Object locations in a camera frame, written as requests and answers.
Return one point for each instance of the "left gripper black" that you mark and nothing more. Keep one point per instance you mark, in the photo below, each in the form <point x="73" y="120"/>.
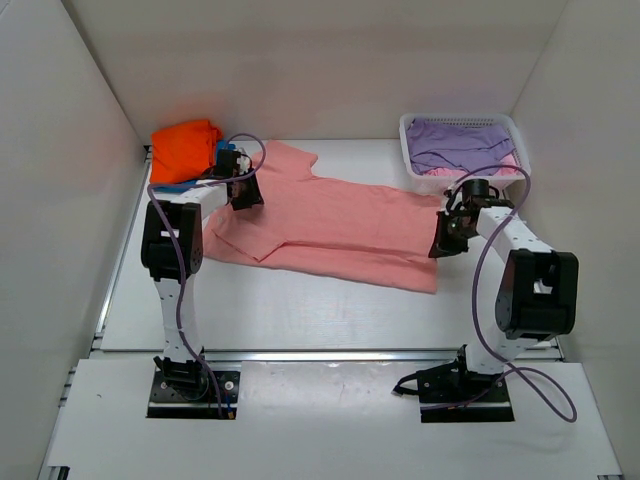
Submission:
<point x="252" y="199"/>

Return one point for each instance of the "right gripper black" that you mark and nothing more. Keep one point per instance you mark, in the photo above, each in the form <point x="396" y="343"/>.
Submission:
<point x="442" y="246"/>

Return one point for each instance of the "salmon pink t-shirt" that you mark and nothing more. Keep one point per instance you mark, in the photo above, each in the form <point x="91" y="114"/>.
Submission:
<point x="324" y="226"/>

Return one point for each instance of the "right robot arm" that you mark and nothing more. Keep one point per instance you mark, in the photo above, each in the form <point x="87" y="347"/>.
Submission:
<point x="537" y="294"/>

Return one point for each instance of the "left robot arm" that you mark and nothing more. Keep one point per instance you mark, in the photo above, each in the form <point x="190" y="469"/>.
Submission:
<point x="172" y="251"/>

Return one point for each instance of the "folded orange t-shirt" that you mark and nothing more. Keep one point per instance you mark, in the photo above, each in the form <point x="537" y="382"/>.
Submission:
<point x="193" y="132"/>

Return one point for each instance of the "folded blue t-shirt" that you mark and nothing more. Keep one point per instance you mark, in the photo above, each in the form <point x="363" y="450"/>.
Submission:
<point x="175" y="173"/>

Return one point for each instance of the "white plastic basket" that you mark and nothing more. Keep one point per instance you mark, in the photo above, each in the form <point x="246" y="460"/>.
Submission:
<point x="424" y="184"/>

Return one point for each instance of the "purple t-shirt in basket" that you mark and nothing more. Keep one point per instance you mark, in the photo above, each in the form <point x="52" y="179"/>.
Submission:
<point x="434" y="144"/>

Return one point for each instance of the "pink t-shirt in basket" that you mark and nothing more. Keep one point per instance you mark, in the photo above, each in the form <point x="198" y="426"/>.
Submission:
<point x="506" y="168"/>

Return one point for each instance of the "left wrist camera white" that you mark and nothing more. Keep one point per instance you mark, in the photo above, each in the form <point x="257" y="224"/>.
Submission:
<point x="243" y="162"/>

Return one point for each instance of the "left aluminium rail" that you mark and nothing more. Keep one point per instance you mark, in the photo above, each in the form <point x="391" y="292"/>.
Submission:
<point x="122" y="249"/>

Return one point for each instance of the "aluminium rail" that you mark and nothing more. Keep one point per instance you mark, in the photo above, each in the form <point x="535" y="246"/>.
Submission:
<point x="122" y="249"/>
<point x="362" y="355"/>

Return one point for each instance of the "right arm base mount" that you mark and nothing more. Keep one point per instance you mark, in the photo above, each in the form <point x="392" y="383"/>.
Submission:
<point x="450" y="393"/>

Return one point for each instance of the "front aluminium rail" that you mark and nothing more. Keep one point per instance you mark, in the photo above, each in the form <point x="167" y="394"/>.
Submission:
<point x="362" y="355"/>

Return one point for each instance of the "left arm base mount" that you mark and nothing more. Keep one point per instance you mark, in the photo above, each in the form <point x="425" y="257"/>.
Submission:
<point x="186" y="391"/>

